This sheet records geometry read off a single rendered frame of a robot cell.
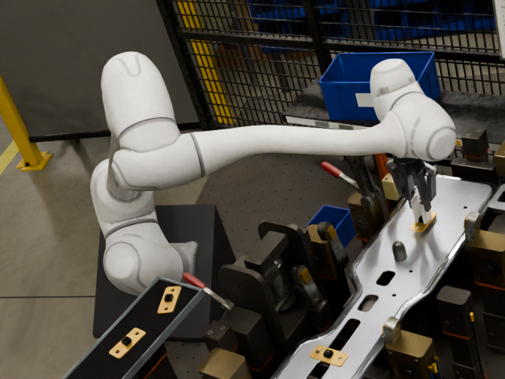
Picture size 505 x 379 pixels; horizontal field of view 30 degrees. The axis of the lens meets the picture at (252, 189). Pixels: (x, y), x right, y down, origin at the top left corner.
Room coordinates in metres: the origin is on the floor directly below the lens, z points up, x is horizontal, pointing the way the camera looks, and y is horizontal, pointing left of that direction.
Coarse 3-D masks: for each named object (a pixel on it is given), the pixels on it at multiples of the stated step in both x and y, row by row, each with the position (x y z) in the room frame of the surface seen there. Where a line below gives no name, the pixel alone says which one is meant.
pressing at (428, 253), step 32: (416, 192) 1.96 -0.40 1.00; (448, 192) 1.91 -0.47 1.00; (480, 192) 1.87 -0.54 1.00; (384, 224) 1.87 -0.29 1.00; (448, 224) 1.79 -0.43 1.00; (384, 256) 1.75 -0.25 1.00; (416, 256) 1.72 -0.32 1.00; (448, 256) 1.68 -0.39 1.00; (384, 288) 1.65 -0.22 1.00; (416, 288) 1.61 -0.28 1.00; (384, 320) 1.55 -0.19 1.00; (352, 352) 1.48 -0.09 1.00
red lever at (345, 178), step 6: (324, 162) 2.00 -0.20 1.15; (324, 168) 2.00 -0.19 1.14; (330, 168) 1.99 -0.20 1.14; (336, 168) 1.99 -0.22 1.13; (336, 174) 1.97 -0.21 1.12; (342, 174) 1.97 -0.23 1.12; (342, 180) 1.97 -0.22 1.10; (348, 180) 1.96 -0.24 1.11; (354, 180) 1.96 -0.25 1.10; (354, 186) 1.94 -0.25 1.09; (360, 192) 1.93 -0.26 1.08; (372, 198) 1.91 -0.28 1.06
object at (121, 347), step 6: (132, 330) 1.60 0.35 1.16; (138, 330) 1.59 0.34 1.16; (126, 336) 1.58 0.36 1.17; (132, 336) 1.58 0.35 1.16; (138, 336) 1.57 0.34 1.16; (120, 342) 1.57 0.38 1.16; (126, 342) 1.56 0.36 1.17; (132, 342) 1.56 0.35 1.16; (114, 348) 1.56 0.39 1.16; (120, 348) 1.56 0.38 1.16; (126, 348) 1.55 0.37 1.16; (114, 354) 1.54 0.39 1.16; (120, 354) 1.54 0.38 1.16
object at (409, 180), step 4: (400, 168) 1.82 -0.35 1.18; (404, 168) 1.81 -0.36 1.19; (404, 172) 1.82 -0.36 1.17; (404, 176) 1.82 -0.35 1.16; (408, 176) 1.82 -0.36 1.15; (412, 176) 1.84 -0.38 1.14; (404, 180) 1.83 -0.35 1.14; (408, 180) 1.82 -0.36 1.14; (412, 180) 1.83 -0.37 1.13; (404, 184) 1.83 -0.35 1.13; (408, 184) 1.82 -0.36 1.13; (412, 184) 1.83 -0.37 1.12; (408, 188) 1.82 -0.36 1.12; (412, 188) 1.83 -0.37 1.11; (408, 192) 1.82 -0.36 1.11; (408, 196) 1.83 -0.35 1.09
